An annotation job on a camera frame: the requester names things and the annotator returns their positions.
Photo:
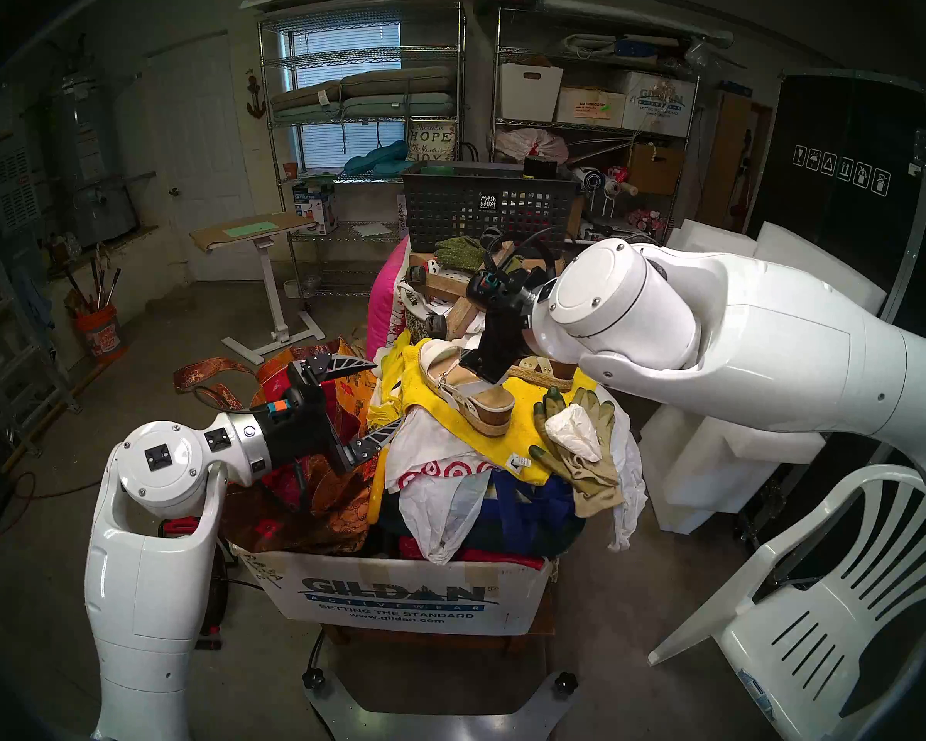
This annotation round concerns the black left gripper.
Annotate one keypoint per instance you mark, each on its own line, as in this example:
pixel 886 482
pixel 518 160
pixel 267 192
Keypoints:
pixel 301 431

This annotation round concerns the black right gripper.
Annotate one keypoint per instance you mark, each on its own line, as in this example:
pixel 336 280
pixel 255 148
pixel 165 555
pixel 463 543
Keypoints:
pixel 505 315

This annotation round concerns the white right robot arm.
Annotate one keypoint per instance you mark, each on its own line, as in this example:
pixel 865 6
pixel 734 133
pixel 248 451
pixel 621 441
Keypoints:
pixel 741 338

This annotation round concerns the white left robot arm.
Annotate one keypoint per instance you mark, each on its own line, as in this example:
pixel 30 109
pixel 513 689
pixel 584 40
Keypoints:
pixel 147 577

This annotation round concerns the yellow terry towel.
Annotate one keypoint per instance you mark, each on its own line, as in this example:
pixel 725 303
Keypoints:
pixel 525 431

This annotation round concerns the red orange floral tote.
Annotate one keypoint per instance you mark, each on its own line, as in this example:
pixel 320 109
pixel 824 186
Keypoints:
pixel 339 488

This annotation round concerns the wooden cross caster dolly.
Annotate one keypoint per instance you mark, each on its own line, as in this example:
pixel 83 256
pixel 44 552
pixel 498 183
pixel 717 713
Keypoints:
pixel 444 285

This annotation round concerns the pink pillow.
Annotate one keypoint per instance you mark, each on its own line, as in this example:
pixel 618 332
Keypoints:
pixel 386 299

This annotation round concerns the white crumpled cloth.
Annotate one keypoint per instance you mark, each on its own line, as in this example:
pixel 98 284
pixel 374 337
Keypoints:
pixel 575 432

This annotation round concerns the green knit glove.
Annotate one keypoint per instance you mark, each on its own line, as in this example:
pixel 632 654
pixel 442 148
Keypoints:
pixel 459 253

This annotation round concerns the white red-logo plastic bag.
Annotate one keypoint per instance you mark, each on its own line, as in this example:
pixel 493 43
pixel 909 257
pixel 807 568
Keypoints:
pixel 440 508

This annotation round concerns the white overbed table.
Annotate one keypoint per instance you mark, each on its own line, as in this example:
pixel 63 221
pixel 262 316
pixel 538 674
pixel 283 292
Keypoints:
pixel 274 299

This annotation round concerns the beige green-tipped work glove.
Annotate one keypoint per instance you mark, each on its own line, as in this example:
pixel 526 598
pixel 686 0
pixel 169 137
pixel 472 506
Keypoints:
pixel 586 481

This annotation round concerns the blue fabric bag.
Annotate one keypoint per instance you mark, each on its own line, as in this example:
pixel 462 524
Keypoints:
pixel 525 515

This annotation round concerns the black mesh basket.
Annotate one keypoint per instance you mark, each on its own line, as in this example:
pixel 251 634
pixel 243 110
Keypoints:
pixel 447 207

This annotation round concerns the thin white plastic sheet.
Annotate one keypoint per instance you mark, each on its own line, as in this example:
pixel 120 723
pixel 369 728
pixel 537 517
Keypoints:
pixel 629 477

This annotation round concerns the large white Gildan carton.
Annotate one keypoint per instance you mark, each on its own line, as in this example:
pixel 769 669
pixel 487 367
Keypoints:
pixel 401 593

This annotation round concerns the blue white appliance box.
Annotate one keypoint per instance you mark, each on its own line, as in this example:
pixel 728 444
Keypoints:
pixel 316 207

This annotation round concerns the HOPE word sign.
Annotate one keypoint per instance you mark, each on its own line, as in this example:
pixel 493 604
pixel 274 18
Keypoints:
pixel 430 141

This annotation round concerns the teal cushion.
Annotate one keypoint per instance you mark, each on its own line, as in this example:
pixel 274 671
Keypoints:
pixel 378 159

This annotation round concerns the orange plastic bucket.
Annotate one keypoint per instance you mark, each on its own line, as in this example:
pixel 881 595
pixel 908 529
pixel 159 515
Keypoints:
pixel 100 334

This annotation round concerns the white storage box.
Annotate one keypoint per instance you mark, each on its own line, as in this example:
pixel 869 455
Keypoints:
pixel 531 91

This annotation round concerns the green bench cushion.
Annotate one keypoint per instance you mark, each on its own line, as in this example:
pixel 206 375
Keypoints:
pixel 386 106

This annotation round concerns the labelled cardboard box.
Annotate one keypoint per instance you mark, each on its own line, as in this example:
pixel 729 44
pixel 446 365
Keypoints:
pixel 590 106

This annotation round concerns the white door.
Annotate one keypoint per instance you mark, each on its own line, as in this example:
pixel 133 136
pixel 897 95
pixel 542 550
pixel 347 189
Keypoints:
pixel 201 168

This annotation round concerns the beige bench cushion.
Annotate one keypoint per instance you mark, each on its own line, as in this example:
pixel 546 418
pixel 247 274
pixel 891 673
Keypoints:
pixel 386 82

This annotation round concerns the small white Gildan carton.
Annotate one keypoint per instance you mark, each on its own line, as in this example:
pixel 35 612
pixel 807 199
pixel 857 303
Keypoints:
pixel 660 103

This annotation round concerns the aluminium step ladder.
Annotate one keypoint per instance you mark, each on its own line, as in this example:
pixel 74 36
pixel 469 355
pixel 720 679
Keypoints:
pixel 42 377

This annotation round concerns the grey water heater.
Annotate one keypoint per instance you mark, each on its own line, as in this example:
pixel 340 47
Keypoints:
pixel 92 176

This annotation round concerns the window with blinds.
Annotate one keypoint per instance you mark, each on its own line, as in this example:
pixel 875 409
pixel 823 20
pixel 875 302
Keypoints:
pixel 347 41

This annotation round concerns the white plastic chair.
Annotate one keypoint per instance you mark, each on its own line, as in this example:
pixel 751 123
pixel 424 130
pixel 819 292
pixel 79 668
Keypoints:
pixel 779 639

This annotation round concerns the black flight case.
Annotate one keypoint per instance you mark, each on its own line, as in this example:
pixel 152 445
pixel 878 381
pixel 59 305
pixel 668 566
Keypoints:
pixel 841 130

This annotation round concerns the anchor wall ornament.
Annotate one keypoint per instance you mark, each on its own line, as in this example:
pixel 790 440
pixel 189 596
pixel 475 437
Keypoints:
pixel 255 99

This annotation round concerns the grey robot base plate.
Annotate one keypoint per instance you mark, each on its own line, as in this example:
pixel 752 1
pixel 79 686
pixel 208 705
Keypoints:
pixel 432 728

